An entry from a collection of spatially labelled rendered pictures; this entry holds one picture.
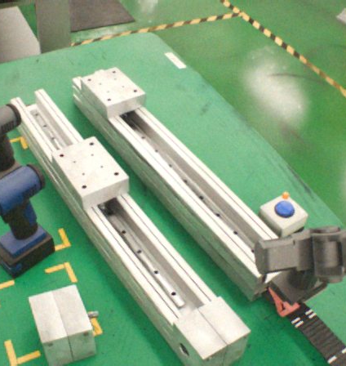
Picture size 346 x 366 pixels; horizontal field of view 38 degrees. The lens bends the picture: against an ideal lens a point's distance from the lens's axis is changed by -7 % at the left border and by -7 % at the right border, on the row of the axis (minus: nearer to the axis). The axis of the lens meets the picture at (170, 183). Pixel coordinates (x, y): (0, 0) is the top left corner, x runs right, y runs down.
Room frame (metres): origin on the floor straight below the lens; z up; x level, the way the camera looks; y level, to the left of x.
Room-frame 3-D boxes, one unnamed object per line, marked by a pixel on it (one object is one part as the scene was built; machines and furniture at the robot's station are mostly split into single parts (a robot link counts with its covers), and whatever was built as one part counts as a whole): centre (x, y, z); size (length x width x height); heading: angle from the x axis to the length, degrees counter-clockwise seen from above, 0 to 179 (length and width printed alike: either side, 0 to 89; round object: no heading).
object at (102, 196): (0.83, 0.18, 0.87); 0.16 x 0.11 x 0.07; 35
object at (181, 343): (0.47, -0.09, 0.83); 0.12 x 0.09 x 0.10; 125
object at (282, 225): (0.78, -0.24, 0.81); 0.10 x 0.08 x 0.06; 125
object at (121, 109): (1.14, 0.16, 0.87); 0.16 x 0.11 x 0.07; 35
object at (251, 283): (0.94, 0.02, 0.82); 0.80 x 0.10 x 0.09; 35
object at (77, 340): (0.48, 0.17, 0.83); 0.11 x 0.10 x 0.10; 115
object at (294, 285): (0.56, -0.24, 0.92); 0.10 x 0.07 x 0.07; 125
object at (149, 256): (0.83, 0.18, 0.82); 0.80 x 0.10 x 0.09; 35
